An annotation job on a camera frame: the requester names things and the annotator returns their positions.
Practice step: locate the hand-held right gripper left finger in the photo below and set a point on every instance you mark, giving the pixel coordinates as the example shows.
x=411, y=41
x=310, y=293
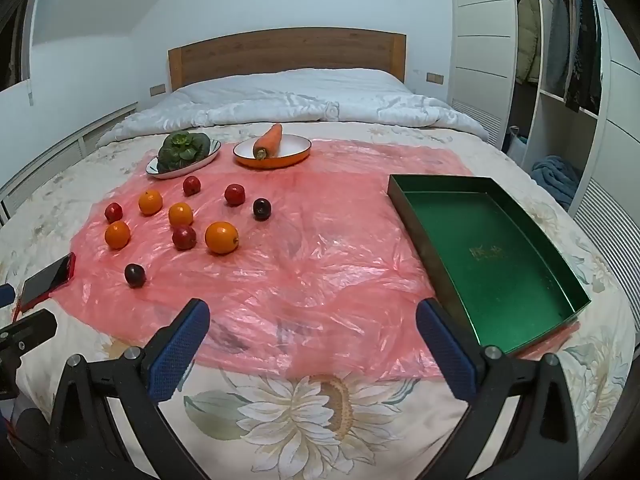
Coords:
x=182, y=350

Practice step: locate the carrot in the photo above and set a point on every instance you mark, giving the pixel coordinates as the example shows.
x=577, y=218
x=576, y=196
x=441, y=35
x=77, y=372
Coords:
x=267, y=142

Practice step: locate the white duvet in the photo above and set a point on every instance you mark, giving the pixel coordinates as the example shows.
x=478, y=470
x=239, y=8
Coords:
x=300, y=95

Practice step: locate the green hanging jacket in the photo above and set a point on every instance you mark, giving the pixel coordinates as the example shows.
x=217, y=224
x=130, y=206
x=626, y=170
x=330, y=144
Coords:
x=527, y=35

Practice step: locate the phone in red case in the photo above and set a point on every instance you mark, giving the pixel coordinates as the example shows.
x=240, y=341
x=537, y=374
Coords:
x=45, y=282

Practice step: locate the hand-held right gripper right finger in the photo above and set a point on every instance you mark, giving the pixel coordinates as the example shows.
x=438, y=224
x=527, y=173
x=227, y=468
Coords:
x=445, y=350

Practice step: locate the red plum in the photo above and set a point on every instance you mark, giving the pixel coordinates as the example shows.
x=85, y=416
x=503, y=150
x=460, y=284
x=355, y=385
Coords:
x=234, y=194
x=184, y=237
x=113, y=212
x=191, y=185

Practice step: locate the dark purple plum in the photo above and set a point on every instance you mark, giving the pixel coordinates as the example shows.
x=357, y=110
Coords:
x=261, y=208
x=134, y=275

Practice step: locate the white wardrobe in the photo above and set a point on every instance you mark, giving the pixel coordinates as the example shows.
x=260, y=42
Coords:
x=480, y=35

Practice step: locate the blue folded blanket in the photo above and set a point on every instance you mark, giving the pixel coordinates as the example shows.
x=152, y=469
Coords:
x=555, y=175

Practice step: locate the orange rimmed bowl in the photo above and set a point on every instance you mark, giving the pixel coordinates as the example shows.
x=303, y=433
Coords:
x=292, y=147

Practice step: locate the dark hanging clothes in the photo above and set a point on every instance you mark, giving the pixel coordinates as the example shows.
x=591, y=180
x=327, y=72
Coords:
x=575, y=45

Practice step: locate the pink plastic sheet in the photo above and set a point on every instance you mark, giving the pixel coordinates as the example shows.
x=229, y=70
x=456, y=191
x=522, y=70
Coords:
x=300, y=270

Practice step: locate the green cardboard tray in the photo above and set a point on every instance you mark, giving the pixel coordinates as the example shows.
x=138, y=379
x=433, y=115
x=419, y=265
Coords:
x=480, y=260

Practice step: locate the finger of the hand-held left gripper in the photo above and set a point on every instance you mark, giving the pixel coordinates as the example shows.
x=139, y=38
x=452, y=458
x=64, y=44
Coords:
x=4, y=294
x=30, y=327

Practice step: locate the wooden headboard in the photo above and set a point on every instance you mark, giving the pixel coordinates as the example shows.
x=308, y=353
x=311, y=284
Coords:
x=287, y=55

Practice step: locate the white oval plate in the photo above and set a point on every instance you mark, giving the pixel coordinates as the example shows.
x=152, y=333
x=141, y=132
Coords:
x=155, y=171

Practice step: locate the white bag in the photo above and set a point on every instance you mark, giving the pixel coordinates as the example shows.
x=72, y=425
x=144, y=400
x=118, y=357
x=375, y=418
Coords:
x=517, y=147

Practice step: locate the green leafy vegetable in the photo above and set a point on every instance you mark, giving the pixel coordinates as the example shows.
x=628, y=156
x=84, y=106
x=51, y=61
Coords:
x=182, y=150

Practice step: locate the orange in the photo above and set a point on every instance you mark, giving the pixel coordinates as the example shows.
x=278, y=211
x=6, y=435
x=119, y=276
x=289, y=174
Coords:
x=150, y=202
x=180, y=214
x=117, y=235
x=221, y=237

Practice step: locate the wall switch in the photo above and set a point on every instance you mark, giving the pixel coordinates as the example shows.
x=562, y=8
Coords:
x=157, y=89
x=435, y=78

